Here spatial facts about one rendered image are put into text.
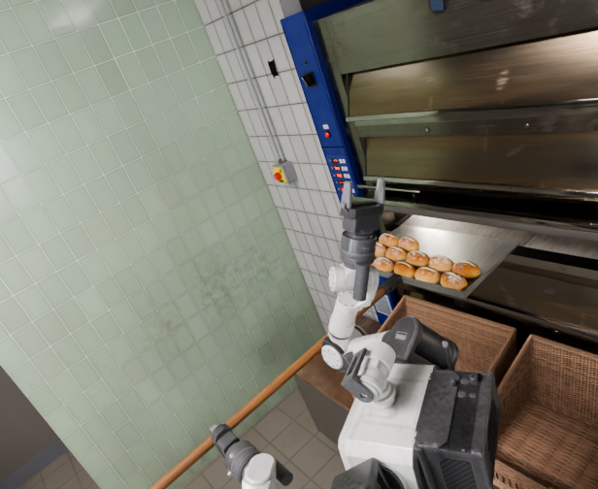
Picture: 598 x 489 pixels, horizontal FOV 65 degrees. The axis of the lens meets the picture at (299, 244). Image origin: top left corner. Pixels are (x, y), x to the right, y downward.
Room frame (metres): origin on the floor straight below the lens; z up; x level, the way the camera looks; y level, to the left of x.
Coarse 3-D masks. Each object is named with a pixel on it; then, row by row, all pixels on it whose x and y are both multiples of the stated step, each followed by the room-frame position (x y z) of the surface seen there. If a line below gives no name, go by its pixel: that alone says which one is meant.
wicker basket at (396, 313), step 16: (400, 304) 1.81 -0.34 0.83; (416, 304) 1.77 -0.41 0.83; (432, 304) 1.70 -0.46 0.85; (432, 320) 1.69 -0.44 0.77; (448, 320) 1.62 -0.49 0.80; (464, 320) 1.55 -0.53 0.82; (480, 320) 1.49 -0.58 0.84; (448, 336) 1.61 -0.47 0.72; (464, 336) 1.55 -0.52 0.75; (496, 336) 1.43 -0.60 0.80; (512, 336) 1.35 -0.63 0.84; (464, 352) 1.54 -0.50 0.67; (480, 352) 1.48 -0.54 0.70; (496, 352) 1.42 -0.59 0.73; (512, 352) 1.35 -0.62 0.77; (464, 368) 1.53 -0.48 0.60; (480, 368) 1.47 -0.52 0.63; (496, 368) 1.29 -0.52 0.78; (496, 384) 1.28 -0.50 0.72
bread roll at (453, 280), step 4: (448, 272) 1.33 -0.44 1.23; (444, 276) 1.33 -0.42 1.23; (448, 276) 1.31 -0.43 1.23; (452, 276) 1.30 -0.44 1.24; (456, 276) 1.29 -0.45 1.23; (460, 276) 1.29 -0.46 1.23; (444, 280) 1.31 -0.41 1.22; (448, 280) 1.30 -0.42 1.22; (452, 280) 1.29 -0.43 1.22; (456, 280) 1.28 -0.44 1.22; (460, 280) 1.27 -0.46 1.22; (464, 280) 1.27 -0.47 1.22; (444, 284) 1.31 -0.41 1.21; (448, 284) 1.29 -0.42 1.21; (452, 284) 1.28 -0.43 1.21; (456, 284) 1.27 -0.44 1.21; (460, 284) 1.27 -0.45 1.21; (464, 284) 1.27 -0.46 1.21; (452, 288) 1.28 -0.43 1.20; (456, 288) 1.27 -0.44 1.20; (460, 288) 1.27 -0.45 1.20; (464, 288) 1.26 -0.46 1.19
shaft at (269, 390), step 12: (360, 312) 1.34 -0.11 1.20; (324, 336) 1.28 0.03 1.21; (312, 348) 1.24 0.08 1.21; (300, 360) 1.21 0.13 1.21; (288, 372) 1.18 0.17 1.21; (276, 384) 1.14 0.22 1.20; (264, 396) 1.12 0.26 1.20; (252, 408) 1.09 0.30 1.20; (228, 420) 1.07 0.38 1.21; (240, 420) 1.07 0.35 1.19; (204, 444) 1.01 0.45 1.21; (192, 456) 0.99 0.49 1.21; (180, 468) 0.97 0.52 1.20; (168, 480) 0.94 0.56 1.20
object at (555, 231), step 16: (368, 192) 1.86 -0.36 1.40; (400, 192) 1.75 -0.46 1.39; (432, 192) 1.65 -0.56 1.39; (448, 192) 1.60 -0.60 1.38; (384, 208) 1.65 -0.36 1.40; (400, 208) 1.58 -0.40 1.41; (480, 208) 1.37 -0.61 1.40; (496, 208) 1.33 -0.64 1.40; (512, 208) 1.30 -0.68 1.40; (528, 208) 1.26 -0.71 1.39; (544, 208) 1.23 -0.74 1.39; (560, 208) 1.20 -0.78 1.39; (576, 208) 1.17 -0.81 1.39; (592, 208) 1.15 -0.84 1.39; (496, 224) 1.24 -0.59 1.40; (512, 224) 1.20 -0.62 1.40; (528, 224) 1.15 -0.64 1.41; (592, 240) 1.00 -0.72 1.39
